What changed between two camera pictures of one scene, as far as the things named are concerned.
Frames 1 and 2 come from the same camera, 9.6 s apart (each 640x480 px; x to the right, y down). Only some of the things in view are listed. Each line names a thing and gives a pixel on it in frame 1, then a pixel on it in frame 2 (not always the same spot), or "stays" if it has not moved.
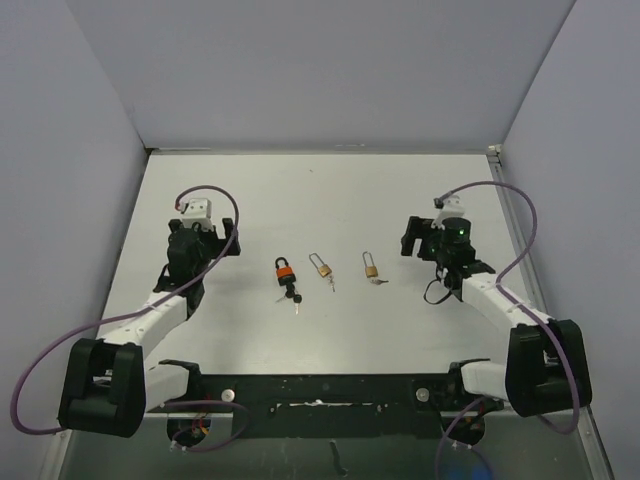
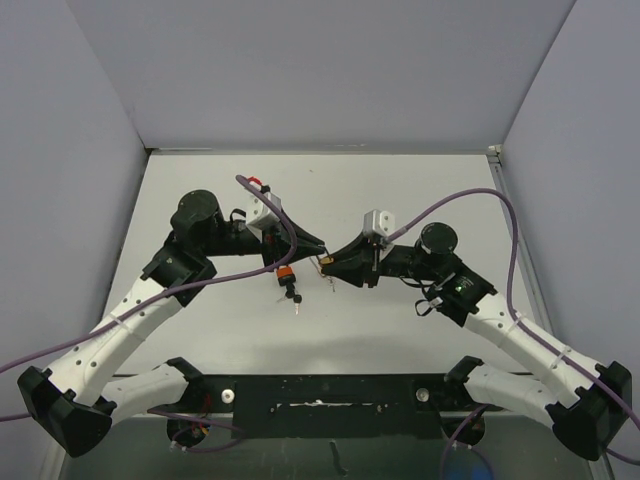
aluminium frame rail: [593, 440] stays
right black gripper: [419, 229] → [367, 269]
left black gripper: [219, 244] → [276, 243]
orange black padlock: [285, 273] stays
